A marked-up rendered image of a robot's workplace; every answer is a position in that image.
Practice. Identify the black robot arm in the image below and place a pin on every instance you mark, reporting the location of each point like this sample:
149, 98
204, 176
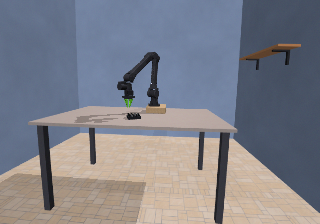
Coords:
153, 91

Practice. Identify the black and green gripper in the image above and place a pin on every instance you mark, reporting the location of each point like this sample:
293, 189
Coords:
126, 98

